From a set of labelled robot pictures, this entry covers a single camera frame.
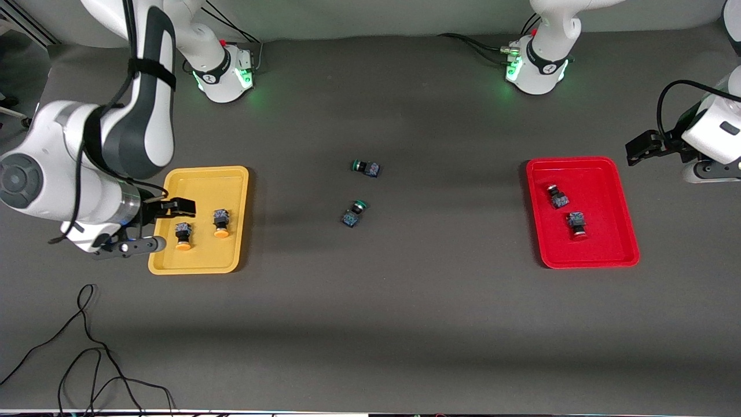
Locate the yellow plastic tray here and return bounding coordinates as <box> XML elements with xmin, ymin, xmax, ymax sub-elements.
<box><xmin>148</xmin><ymin>166</ymin><xmax>250</xmax><ymax>275</ymax></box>

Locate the red plastic tray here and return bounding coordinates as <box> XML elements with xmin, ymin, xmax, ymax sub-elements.
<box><xmin>526</xmin><ymin>156</ymin><xmax>641</xmax><ymax>270</ymax></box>

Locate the white chair base leg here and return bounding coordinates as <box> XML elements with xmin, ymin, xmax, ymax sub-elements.
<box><xmin>0</xmin><ymin>96</ymin><xmax>32</xmax><ymax>129</ymax></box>

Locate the dark grey table mat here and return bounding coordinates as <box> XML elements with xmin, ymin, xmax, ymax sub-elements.
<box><xmin>0</xmin><ymin>32</ymin><xmax>741</xmax><ymax>413</ymax></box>

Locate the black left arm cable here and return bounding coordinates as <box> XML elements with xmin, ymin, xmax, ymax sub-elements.
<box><xmin>657</xmin><ymin>80</ymin><xmax>730</xmax><ymax>142</ymax></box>

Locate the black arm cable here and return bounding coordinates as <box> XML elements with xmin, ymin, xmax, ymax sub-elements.
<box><xmin>657</xmin><ymin>80</ymin><xmax>730</xmax><ymax>142</ymax></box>
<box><xmin>49</xmin><ymin>0</ymin><xmax>170</xmax><ymax>244</ymax></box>

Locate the loose thin black cable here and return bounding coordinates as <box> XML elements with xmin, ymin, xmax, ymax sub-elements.
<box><xmin>0</xmin><ymin>284</ymin><xmax>174</xmax><ymax>416</ymax></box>

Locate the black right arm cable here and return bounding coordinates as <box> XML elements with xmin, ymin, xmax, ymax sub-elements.
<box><xmin>49</xmin><ymin>0</ymin><xmax>170</xmax><ymax>244</ymax></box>

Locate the aluminium frame profile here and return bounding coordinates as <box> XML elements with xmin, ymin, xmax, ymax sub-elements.
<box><xmin>0</xmin><ymin>12</ymin><xmax>58</xmax><ymax>47</ymax></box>

